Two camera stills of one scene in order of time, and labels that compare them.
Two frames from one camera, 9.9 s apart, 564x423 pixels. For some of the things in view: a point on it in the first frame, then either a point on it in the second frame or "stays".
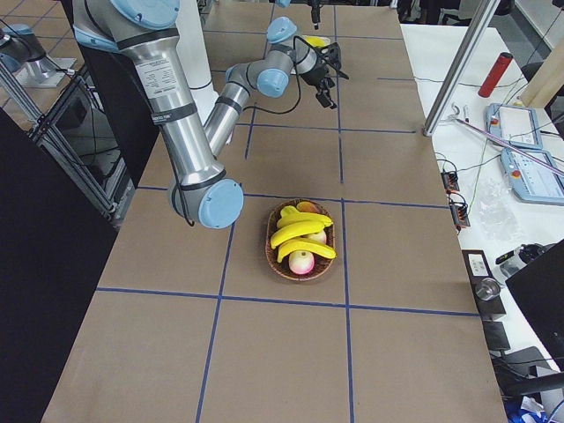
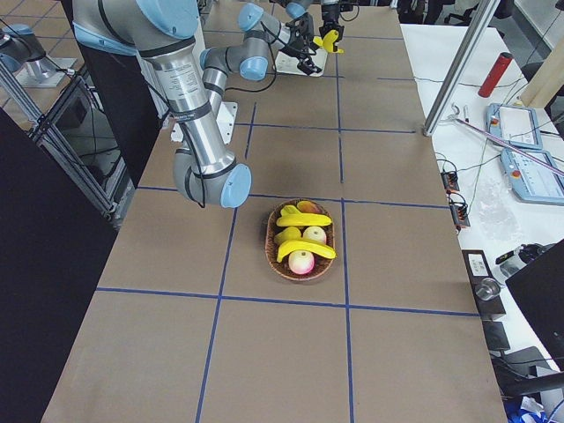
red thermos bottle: [495, 74] stays
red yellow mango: [306, 206] stays
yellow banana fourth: [307, 245] stays
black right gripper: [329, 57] -> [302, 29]
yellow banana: [291, 213] stays
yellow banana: [293, 231] -> [328, 41]
